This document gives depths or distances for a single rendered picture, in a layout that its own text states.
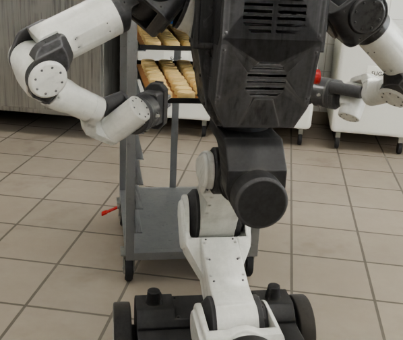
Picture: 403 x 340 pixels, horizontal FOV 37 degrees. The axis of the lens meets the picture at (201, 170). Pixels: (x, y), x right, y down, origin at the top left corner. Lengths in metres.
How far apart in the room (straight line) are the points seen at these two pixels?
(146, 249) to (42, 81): 1.11
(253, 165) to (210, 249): 0.44
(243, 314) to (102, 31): 0.74
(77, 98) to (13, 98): 2.76
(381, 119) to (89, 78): 1.85
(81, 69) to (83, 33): 2.61
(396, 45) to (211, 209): 0.61
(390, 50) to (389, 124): 2.56
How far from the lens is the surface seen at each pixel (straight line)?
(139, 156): 2.05
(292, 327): 1.78
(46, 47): 1.19
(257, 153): 1.28
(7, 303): 2.20
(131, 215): 2.09
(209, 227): 1.67
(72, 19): 1.22
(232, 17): 1.15
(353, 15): 1.32
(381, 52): 1.45
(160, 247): 2.20
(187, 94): 1.65
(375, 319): 2.21
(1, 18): 3.98
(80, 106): 1.30
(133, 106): 1.35
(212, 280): 1.57
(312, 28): 1.19
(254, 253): 2.23
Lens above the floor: 1.14
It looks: 19 degrees down
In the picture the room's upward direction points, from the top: 3 degrees clockwise
